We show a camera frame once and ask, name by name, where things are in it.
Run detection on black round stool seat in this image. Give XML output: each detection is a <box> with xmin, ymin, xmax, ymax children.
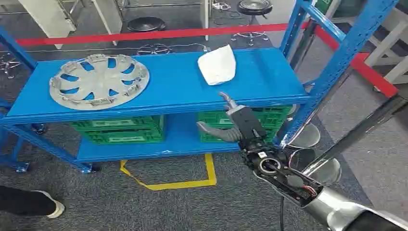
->
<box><xmin>127</xmin><ymin>16</ymin><xmax>166</xmax><ymax>33</ymax></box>

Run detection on black stool with chrome base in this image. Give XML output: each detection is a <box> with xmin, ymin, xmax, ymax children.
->
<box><xmin>231</xmin><ymin>0</ymin><xmax>273</xmax><ymax>47</ymax></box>

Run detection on silver wheel hubcap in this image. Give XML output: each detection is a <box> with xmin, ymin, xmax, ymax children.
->
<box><xmin>49</xmin><ymin>53</ymin><xmax>151</xmax><ymax>111</ymax></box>

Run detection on black floor cable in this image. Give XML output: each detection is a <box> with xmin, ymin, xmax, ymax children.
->
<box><xmin>213</xmin><ymin>9</ymin><xmax>243</xmax><ymax>26</ymax></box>

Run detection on green plastic crate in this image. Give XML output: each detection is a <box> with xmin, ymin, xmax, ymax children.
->
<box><xmin>197</xmin><ymin>106</ymin><xmax>292</xmax><ymax>143</ymax></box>
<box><xmin>69</xmin><ymin>115</ymin><xmax>166</xmax><ymax>145</ymax></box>

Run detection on red barrier tape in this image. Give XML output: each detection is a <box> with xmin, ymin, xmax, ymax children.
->
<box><xmin>15</xmin><ymin>21</ymin><xmax>400</xmax><ymax>99</ymax></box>

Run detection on dark barrier post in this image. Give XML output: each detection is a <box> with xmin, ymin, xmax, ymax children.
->
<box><xmin>289</xmin><ymin>18</ymin><xmax>318</xmax><ymax>71</ymax></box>

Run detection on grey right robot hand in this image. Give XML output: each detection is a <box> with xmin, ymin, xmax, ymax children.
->
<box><xmin>196</xmin><ymin>91</ymin><xmax>268</xmax><ymax>149</ymax></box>

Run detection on white plastic cover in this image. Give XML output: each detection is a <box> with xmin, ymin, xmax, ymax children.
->
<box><xmin>197</xmin><ymin>44</ymin><xmax>237</xmax><ymax>86</ymax></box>

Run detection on chrome stool base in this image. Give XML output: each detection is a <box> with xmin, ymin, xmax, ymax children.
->
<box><xmin>137</xmin><ymin>43</ymin><xmax>173</xmax><ymax>55</ymax></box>
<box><xmin>0</xmin><ymin>52</ymin><xmax>21</xmax><ymax>79</ymax></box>

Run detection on white desk with metal bar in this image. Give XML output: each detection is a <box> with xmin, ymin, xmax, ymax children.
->
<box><xmin>92</xmin><ymin>0</ymin><xmax>213</xmax><ymax>46</ymax></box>

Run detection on person's foot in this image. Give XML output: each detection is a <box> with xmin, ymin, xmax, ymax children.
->
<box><xmin>0</xmin><ymin>186</ymin><xmax>65</xmax><ymax>219</ymax></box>

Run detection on white table frame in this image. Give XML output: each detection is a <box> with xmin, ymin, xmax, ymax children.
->
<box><xmin>365</xmin><ymin>8</ymin><xmax>408</xmax><ymax>85</ymax></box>

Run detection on blue metal shelf rack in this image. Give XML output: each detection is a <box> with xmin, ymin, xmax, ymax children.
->
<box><xmin>0</xmin><ymin>0</ymin><xmax>399</xmax><ymax>174</ymax></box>

